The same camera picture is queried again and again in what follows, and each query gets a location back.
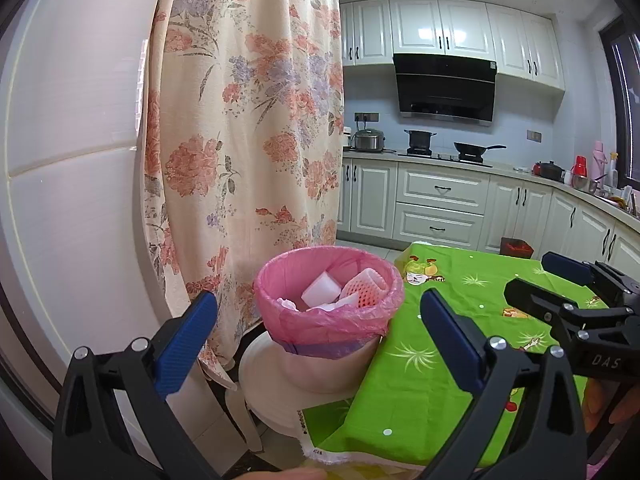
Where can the large pink foam net sleeve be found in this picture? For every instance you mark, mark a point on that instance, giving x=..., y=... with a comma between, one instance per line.
x=365, y=287

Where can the white foam block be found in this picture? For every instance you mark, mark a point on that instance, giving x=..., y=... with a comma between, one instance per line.
x=322, y=287

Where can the white plastic stool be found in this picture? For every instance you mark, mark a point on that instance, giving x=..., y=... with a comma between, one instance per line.
x=260, y=385

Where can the gas stove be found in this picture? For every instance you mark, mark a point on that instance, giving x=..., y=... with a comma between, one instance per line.
x=440, y=156

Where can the black cooking pot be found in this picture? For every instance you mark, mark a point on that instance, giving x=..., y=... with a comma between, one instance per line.
x=419, y=141

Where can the white lower cabinets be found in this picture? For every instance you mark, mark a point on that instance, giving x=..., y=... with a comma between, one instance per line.
x=440, y=210

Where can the red kettle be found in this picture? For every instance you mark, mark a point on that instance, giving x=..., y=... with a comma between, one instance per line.
x=579, y=165

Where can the wall socket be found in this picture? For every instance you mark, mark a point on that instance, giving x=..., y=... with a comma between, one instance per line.
x=366, y=116
x=534, y=135

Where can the white tissue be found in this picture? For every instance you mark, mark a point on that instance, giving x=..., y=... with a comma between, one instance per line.
x=289, y=304

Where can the green printed tablecloth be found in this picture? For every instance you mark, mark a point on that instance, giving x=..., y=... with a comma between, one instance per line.
x=400, y=410

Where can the person's right hand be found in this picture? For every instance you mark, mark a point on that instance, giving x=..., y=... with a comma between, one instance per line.
x=630, y=405

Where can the black range hood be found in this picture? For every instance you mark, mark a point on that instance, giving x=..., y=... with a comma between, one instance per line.
x=445, y=90

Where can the white cabinets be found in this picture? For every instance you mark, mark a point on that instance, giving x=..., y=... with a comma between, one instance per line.
x=440, y=210
x=420, y=30

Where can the small red floor bin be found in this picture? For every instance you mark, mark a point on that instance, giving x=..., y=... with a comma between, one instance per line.
x=517, y=247

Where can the steel bowl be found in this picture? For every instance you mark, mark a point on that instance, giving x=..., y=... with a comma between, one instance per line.
x=584, y=184

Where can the dark framed window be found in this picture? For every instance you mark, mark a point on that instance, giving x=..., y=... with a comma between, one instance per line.
x=620, y=110

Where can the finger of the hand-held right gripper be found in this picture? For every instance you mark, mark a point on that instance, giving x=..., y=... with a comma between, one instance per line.
x=567, y=267
x=535, y=297

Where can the spray bottle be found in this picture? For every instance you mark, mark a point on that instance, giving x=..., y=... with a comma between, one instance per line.
x=613, y=167

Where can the white foam piece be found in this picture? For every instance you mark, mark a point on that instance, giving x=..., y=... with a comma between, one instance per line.
x=342, y=304

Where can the white bin with pink bag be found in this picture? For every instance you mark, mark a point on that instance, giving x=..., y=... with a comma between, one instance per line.
x=320, y=330

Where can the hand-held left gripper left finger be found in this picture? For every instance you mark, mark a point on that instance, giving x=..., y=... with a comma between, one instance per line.
x=185, y=345

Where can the black frying pan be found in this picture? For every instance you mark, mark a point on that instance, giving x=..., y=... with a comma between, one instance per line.
x=470, y=149

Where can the white rice cooker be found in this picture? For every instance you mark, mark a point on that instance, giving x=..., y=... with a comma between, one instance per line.
x=347, y=141

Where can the white upper cabinets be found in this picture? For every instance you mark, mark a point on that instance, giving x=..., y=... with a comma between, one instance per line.
x=420, y=30

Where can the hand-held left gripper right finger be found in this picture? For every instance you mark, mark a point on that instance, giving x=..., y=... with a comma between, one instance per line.
x=450, y=345

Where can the pink thermos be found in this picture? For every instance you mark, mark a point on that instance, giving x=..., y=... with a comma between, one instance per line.
x=598, y=157

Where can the dark casserole pot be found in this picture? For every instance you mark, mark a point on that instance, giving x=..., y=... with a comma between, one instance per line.
x=549, y=171

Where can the steel pressure cooker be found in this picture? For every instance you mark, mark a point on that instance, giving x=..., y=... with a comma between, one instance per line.
x=369, y=141

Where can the floral curtain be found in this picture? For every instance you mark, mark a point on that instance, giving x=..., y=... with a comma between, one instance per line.
x=240, y=160

